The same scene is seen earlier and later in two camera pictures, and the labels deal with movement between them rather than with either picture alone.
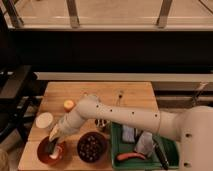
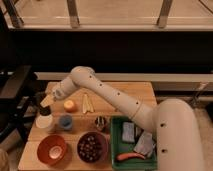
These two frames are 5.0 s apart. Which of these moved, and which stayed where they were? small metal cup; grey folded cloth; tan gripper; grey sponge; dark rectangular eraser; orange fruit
Moved: tan gripper; dark rectangular eraser
Stayed: grey folded cloth; small metal cup; grey sponge; orange fruit
